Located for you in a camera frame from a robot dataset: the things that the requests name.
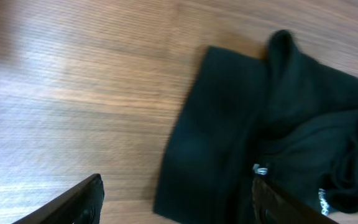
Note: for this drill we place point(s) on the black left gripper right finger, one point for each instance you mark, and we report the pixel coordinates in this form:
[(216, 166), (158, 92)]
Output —
[(274, 205)]

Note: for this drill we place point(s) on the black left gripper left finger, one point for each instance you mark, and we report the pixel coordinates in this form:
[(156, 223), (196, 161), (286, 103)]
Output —
[(81, 204)]

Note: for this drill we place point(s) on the black t-shirt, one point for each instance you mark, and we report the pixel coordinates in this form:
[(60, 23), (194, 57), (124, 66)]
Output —
[(286, 117)]

